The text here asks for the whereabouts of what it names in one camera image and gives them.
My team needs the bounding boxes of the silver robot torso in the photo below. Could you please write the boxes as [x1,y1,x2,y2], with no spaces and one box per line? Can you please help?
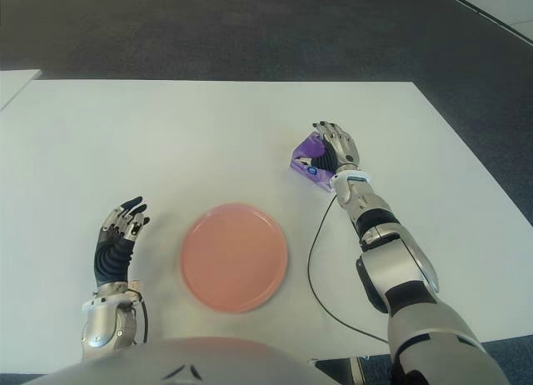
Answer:
[24,337,330,385]

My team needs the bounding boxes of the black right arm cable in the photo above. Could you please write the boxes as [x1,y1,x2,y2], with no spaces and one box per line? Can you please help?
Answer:
[307,195,391,343]

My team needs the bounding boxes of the pink round plate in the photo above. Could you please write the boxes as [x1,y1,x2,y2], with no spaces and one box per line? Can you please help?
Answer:
[179,202,289,314]

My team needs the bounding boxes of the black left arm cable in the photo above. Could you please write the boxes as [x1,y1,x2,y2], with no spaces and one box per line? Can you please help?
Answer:
[139,299,150,344]

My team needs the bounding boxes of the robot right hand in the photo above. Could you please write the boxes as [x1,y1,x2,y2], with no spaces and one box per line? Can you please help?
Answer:
[307,120,360,176]

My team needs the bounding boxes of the white neighbouring table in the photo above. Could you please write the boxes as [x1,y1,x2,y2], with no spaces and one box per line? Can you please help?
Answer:
[0,69,42,111]

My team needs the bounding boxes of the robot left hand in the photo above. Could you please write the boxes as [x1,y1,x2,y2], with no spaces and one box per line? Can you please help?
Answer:
[93,196,151,288]

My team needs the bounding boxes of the purple tissue paper pack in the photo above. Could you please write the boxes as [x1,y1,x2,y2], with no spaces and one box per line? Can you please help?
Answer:
[290,130,334,193]

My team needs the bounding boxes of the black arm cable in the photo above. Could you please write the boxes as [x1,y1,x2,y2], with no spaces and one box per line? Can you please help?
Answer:
[307,195,391,343]
[139,299,150,344]

